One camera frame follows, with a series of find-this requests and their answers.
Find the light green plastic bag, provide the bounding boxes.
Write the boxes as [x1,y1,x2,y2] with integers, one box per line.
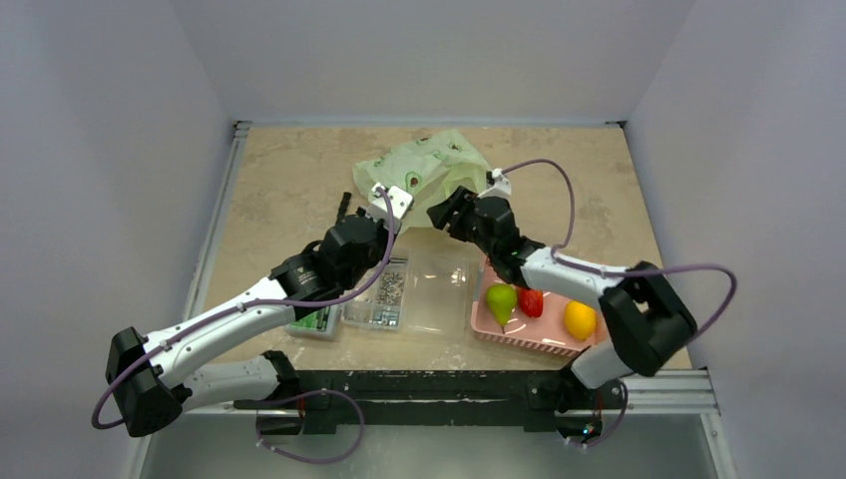
[352,130,492,232]

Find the yellow fake fruit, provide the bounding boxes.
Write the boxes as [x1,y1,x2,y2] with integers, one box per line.
[485,283,519,332]

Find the orange fake fruit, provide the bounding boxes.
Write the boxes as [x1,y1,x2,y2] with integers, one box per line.
[518,288,544,318]

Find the yellow orange fake lemon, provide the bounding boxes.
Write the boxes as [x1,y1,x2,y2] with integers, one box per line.
[563,300,599,342]

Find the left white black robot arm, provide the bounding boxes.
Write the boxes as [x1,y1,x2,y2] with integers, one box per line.
[91,210,399,437]

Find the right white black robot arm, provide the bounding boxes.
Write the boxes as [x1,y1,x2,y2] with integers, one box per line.
[427,188,698,406]

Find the clear plastic screw organizer box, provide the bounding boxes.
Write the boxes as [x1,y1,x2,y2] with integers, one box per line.
[339,249,479,338]

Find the green white small box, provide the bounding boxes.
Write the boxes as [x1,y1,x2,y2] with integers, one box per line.
[283,306,339,341]

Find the pink plastic basket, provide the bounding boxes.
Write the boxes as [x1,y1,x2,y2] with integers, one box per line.
[469,262,609,357]

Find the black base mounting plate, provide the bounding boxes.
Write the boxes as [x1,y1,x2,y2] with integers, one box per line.
[233,370,627,437]

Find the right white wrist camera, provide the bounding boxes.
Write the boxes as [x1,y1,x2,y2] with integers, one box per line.
[478,168,512,200]

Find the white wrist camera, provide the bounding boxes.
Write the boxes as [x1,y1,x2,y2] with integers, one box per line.
[478,168,512,200]
[365,183,414,234]

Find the black T-handle tool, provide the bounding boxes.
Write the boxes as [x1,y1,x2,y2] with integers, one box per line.
[335,192,352,226]

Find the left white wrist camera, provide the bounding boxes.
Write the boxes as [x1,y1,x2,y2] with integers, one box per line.
[365,183,414,234]

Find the aluminium back frame rail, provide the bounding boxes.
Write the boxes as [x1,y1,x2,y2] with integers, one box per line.
[235,116,629,129]

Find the aluminium frame rail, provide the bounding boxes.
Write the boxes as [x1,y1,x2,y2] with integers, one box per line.
[235,116,629,129]
[181,370,719,419]
[174,121,252,328]

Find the aluminium left frame rail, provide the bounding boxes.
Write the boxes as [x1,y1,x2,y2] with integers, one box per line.
[174,121,252,328]

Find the aluminium front frame rail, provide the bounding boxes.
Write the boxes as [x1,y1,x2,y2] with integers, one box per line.
[181,370,719,419]

